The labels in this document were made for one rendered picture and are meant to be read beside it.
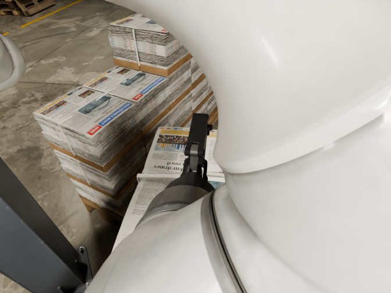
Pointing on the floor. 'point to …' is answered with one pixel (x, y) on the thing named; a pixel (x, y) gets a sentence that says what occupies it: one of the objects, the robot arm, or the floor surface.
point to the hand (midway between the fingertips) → (201, 160)
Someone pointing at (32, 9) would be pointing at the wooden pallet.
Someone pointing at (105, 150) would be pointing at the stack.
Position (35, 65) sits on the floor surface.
